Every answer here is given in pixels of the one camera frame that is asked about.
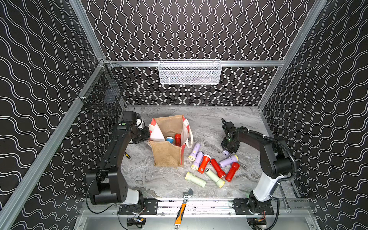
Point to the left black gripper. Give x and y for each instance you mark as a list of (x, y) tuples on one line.
[(143, 135)]

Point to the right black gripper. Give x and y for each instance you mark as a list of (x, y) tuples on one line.
[(228, 143)]

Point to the red jute Christmas tote bag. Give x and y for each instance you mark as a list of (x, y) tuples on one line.
[(169, 136)]

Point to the blue white flashlight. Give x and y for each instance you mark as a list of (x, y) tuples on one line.
[(170, 140)]

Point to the red flashlight top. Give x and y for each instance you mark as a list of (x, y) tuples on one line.
[(178, 140)]

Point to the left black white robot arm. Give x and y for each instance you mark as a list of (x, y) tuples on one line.
[(106, 183)]

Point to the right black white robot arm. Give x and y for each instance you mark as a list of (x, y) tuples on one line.
[(276, 162)]

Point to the red flashlight lower right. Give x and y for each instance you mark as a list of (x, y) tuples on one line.
[(231, 173)]

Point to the red flashlight lower middle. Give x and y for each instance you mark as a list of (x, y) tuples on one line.
[(220, 173)]

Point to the green flashlight right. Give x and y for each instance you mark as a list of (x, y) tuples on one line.
[(218, 181)]

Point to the green flashlight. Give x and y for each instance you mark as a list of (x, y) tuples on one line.
[(218, 181), (194, 179)]

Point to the purple flashlight beside red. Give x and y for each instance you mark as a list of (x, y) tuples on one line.
[(196, 164)]

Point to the green flashlight left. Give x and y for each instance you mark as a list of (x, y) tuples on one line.
[(194, 179)]

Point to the silver combination wrench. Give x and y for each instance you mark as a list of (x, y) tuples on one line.
[(284, 198)]

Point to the black wire mesh basket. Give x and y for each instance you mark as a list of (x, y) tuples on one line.
[(105, 97)]

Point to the orange handled adjustable wrench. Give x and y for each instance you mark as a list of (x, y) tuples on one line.
[(181, 211)]

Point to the white wire mesh basket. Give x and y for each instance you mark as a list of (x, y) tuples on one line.
[(189, 72)]

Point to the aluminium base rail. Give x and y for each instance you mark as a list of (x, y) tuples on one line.
[(212, 208)]

